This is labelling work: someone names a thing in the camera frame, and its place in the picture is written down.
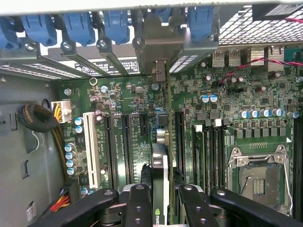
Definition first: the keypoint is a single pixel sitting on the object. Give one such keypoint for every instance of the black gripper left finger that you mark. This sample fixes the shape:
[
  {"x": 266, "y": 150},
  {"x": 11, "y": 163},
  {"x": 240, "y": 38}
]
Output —
[{"x": 137, "y": 208}]

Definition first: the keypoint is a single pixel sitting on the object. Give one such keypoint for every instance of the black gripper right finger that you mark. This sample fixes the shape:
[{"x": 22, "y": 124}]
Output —
[{"x": 196, "y": 210}]

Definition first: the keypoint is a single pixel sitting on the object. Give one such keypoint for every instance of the black RAM slot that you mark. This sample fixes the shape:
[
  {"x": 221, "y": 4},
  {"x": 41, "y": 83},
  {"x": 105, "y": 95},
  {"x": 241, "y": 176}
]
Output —
[
  {"x": 207, "y": 156},
  {"x": 215, "y": 156},
  {"x": 222, "y": 156},
  {"x": 298, "y": 165}
]

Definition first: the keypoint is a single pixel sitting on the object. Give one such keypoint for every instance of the CPU socket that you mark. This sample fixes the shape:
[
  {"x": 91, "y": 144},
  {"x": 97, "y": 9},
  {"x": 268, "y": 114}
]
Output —
[{"x": 258, "y": 184}]

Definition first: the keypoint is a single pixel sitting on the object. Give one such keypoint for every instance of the white expansion slot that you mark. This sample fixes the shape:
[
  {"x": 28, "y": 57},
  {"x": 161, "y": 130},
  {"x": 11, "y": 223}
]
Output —
[{"x": 91, "y": 151}]

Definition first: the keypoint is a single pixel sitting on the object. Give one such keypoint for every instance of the short black expansion slot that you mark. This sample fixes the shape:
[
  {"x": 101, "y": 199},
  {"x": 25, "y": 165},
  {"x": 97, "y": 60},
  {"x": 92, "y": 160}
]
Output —
[{"x": 144, "y": 124}]

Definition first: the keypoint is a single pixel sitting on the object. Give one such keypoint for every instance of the silver socket locking lever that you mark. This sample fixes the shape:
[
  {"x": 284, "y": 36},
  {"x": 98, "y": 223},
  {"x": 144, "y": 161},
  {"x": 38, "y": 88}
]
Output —
[{"x": 288, "y": 189}]

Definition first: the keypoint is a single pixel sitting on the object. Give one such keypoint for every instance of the green motherboard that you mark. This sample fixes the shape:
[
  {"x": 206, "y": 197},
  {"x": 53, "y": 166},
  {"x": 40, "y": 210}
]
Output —
[{"x": 132, "y": 94}]

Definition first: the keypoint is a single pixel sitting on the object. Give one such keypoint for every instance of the white power connector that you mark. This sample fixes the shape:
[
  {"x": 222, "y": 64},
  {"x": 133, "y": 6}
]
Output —
[{"x": 64, "y": 111}]

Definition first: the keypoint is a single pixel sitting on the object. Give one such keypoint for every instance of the open grey PC case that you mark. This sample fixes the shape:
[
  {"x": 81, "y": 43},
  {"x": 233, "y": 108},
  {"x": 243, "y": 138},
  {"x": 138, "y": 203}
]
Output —
[{"x": 23, "y": 153}]

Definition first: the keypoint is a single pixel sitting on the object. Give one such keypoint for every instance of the silver USB port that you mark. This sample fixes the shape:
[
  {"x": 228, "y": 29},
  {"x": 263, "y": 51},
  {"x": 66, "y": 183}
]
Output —
[
  {"x": 233, "y": 58},
  {"x": 218, "y": 58}
]

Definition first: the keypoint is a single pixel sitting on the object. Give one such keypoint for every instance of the metal slot cover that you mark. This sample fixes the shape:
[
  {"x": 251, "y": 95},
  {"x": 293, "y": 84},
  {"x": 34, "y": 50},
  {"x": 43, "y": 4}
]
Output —
[{"x": 203, "y": 45}]

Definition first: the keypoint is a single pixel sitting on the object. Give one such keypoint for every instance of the blue card clip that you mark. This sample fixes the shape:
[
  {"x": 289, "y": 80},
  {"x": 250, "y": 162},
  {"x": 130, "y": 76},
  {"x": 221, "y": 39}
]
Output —
[
  {"x": 79, "y": 28},
  {"x": 201, "y": 23},
  {"x": 40, "y": 30},
  {"x": 8, "y": 37},
  {"x": 117, "y": 27},
  {"x": 161, "y": 11}
]

